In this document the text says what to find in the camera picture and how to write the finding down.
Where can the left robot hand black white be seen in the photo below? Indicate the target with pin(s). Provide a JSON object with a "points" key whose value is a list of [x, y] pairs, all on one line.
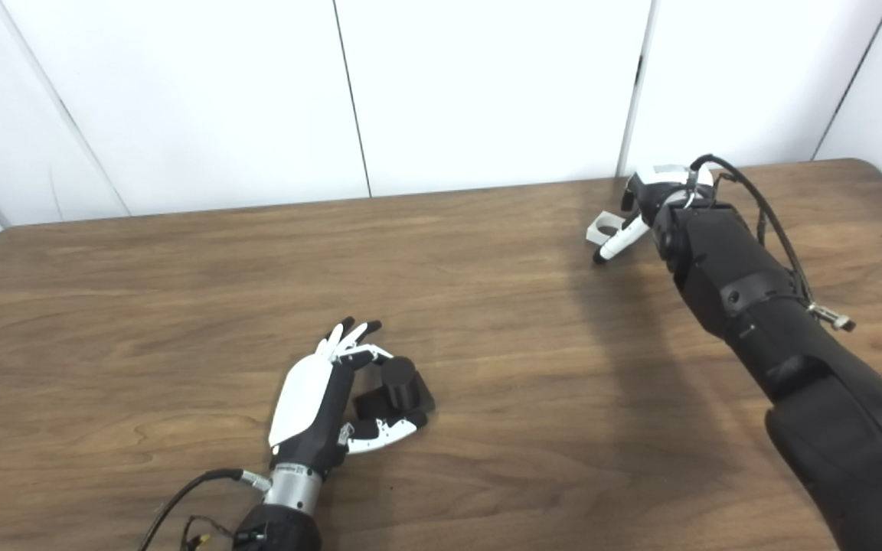
{"points": [[303, 398]]}

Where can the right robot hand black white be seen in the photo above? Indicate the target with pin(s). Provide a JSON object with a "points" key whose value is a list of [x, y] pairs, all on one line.
{"points": [[659, 187]]}

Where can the white square piece with hole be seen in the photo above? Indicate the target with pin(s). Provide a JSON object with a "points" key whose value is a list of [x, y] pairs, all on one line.
{"points": [[592, 233]]}

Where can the black peg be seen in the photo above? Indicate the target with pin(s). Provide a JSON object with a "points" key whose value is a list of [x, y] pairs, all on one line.
{"points": [[399, 383]]}

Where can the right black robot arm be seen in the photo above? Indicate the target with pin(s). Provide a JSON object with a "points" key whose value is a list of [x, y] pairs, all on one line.
{"points": [[793, 360]]}

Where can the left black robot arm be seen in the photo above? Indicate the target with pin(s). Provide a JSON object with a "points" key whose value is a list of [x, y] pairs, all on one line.
{"points": [[280, 532]]}

